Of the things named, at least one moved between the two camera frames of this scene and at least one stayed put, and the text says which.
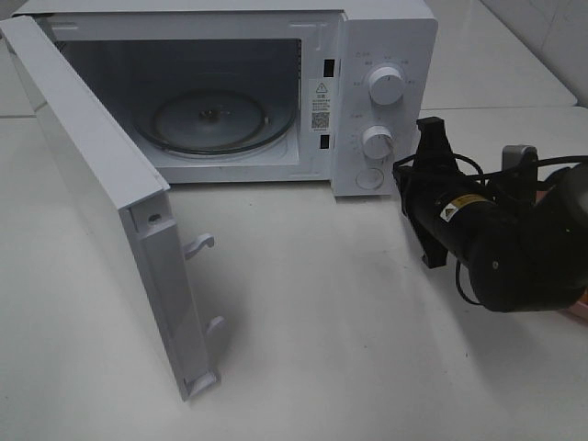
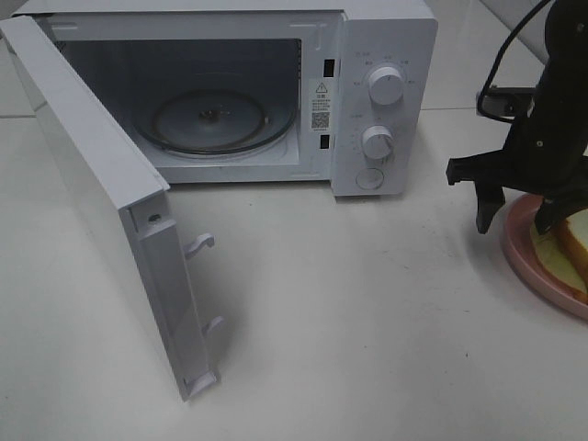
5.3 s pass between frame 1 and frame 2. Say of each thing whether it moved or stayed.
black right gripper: moved
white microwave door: stayed
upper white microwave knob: stayed
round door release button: stayed
